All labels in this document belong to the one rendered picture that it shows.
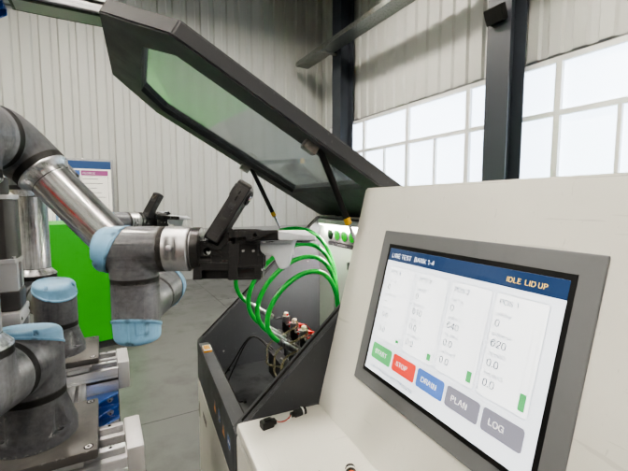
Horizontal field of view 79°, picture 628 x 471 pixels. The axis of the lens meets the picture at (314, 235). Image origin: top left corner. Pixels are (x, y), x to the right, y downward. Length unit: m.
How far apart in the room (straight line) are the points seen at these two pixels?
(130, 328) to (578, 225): 0.67
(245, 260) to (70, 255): 3.83
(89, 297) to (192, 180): 3.93
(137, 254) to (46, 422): 0.44
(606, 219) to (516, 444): 0.32
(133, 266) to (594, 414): 0.65
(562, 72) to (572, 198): 4.65
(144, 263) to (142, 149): 7.12
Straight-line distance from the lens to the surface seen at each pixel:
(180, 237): 0.63
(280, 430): 1.00
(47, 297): 1.40
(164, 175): 7.71
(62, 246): 4.38
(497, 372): 0.66
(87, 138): 7.70
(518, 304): 0.64
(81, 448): 0.95
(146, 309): 0.67
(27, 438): 0.97
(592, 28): 5.31
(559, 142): 5.13
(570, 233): 0.62
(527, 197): 0.67
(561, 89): 5.22
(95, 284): 4.46
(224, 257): 0.64
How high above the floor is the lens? 1.51
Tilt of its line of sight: 5 degrees down
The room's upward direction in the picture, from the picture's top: straight up
